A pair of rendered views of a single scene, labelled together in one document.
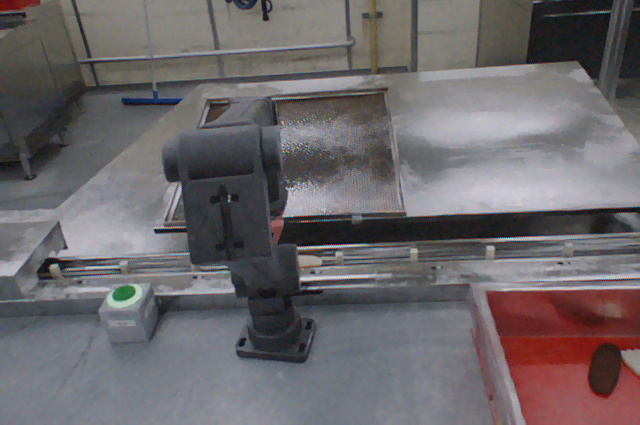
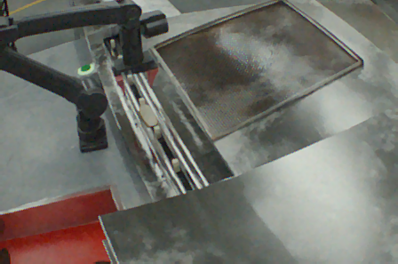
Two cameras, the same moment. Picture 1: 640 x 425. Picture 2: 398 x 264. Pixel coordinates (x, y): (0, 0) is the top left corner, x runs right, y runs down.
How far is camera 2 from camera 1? 1.19 m
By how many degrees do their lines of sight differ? 56
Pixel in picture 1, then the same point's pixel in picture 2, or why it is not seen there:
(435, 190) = (254, 144)
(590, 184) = not seen: hidden behind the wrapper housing
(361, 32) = not seen: outside the picture
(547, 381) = (95, 245)
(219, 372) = (69, 127)
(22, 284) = (91, 41)
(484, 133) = not seen: hidden behind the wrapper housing
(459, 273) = (161, 189)
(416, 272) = (153, 169)
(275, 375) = (71, 146)
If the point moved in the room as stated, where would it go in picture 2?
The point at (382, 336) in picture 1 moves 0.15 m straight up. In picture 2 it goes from (107, 176) to (94, 130)
